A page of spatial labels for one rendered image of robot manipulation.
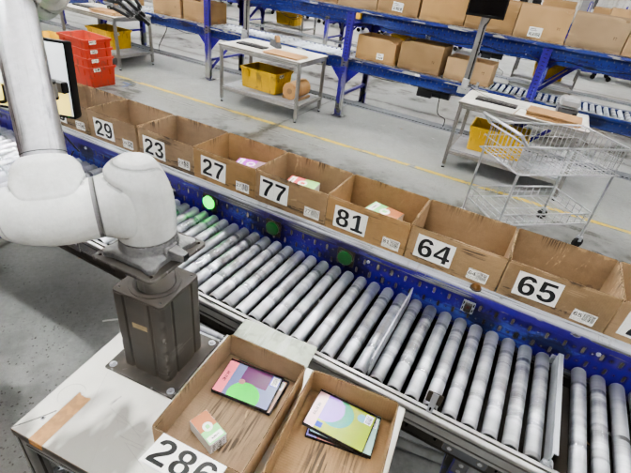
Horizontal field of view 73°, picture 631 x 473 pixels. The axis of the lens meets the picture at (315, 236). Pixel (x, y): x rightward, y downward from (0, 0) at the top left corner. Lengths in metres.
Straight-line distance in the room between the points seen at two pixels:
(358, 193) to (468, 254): 0.67
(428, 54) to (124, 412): 5.41
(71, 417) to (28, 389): 1.14
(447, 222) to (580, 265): 0.57
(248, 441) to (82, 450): 0.44
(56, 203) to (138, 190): 0.18
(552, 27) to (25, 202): 5.68
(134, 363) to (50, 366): 1.19
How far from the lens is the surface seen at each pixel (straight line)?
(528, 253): 2.11
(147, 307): 1.31
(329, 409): 1.40
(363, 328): 1.71
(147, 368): 1.52
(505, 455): 1.56
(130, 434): 1.44
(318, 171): 2.25
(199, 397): 1.46
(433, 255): 1.86
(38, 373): 2.70
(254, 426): 1.40
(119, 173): 1.12
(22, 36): 1.28
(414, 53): 6.13
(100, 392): 1.54
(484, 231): 2.09
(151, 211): 1.14
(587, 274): 2.15
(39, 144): 1.19
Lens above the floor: 1.94
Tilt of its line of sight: 33 degrees down
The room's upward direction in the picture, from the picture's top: 8 degrees clockwise
